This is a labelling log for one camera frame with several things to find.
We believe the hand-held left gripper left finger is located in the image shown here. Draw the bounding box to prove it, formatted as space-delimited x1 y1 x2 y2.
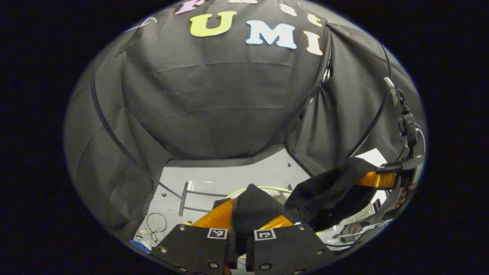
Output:
149 199 235 275

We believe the black knit garment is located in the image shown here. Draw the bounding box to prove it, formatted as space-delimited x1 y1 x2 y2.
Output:
230 157 379 257

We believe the black backdrop cloth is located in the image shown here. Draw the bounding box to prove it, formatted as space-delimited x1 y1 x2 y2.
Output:
64 0 426 242

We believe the black metal clothes rack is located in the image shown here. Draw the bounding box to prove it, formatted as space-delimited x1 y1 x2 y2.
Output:
90 23 392 217

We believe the black floor cable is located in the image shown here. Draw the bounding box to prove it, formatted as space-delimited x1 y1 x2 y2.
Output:
146 212 168 243

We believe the white plastic clothes hanger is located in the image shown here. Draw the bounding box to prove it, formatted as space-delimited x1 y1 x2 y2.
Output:
124 17 158 33

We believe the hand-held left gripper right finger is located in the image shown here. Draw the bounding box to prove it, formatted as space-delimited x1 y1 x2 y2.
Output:
246 215 337 274

